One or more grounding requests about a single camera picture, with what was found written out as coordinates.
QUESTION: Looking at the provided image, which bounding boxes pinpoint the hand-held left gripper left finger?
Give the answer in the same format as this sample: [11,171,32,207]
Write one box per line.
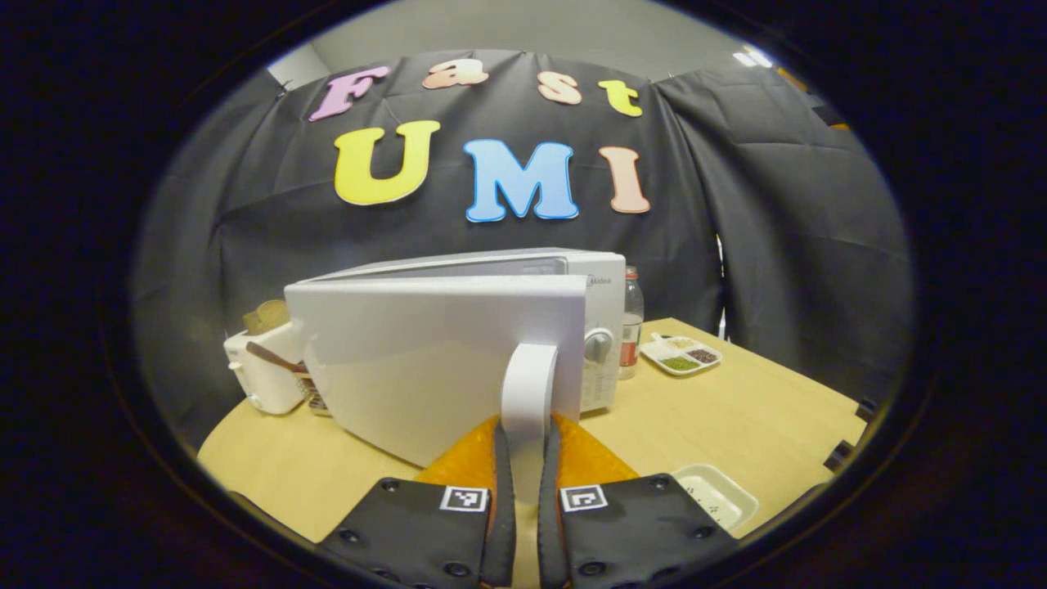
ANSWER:
[315,416,518,589]

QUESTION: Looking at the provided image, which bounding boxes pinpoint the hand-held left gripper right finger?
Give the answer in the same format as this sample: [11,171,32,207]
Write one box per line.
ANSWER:
[537,413,741,589]

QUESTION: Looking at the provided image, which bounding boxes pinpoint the white microwave oven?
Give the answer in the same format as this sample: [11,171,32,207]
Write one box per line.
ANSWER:
[284,248,627,533]

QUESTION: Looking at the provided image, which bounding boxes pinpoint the pale green rectangular tray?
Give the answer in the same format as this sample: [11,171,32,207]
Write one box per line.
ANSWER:
[671,463,760,534]

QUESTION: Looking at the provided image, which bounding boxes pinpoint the black backdrop cloth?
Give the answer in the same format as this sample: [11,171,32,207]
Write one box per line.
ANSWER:
[131,49,915,451]

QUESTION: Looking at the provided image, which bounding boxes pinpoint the white divided dish of beans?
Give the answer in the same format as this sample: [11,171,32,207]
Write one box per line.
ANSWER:
[640,331,723,377]

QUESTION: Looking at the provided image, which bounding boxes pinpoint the clear bottle with red label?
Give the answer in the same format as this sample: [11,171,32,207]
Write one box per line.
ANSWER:
[619,266,645,381]

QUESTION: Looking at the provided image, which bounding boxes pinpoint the white toaster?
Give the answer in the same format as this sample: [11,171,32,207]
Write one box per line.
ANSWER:
[223,321,308,416]

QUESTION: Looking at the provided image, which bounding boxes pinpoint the brown bread slice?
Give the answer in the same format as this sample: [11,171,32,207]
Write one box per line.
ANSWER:
[243,299,290,336]

